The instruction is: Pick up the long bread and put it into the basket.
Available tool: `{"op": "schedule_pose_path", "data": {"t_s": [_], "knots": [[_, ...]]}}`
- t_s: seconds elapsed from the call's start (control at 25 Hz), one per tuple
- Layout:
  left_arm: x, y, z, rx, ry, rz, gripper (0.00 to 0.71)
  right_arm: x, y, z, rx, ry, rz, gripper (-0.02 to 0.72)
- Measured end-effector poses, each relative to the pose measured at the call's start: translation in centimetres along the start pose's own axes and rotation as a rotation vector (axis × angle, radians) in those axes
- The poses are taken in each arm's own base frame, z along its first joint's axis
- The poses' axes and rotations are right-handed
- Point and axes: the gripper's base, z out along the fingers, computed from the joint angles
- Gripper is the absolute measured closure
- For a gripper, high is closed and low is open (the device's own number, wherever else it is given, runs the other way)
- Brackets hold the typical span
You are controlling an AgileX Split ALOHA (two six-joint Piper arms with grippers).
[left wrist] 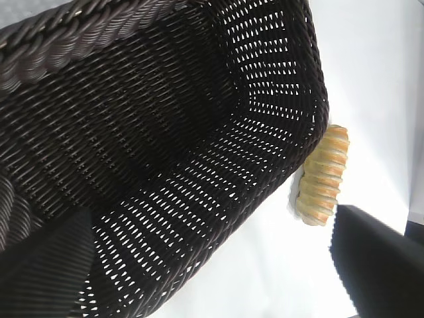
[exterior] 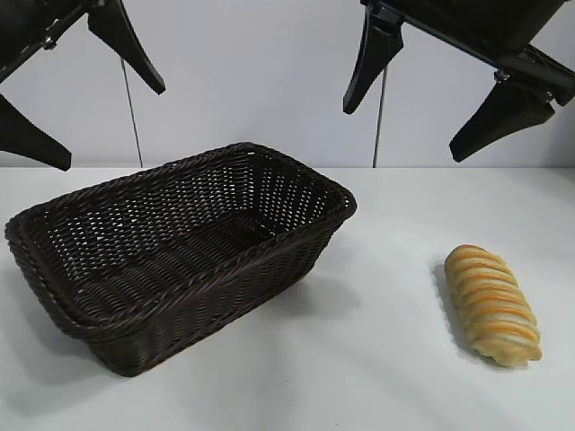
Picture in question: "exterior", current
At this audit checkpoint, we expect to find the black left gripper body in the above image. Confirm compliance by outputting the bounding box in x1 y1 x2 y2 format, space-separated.
0 0 91 85

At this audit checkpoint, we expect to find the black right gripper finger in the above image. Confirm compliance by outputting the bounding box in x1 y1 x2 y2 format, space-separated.
342 18 405 115
448 81 558 163

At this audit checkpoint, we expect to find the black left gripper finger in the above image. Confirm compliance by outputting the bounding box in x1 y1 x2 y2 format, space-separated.
0 93 73 172
87 0 167 96

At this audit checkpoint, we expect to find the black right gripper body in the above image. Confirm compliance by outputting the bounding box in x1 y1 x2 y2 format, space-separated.
360 0 575 108

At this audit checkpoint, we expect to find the dark brown woven basket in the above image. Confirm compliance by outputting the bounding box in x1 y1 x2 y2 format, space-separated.
4 141 359 378

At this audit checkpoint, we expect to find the long striped bread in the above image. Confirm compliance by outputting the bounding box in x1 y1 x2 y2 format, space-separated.
444 244 544 368

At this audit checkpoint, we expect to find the thin grey vertical cable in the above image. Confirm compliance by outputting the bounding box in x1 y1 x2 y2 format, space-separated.
372 66 388 169
119 57 145 168

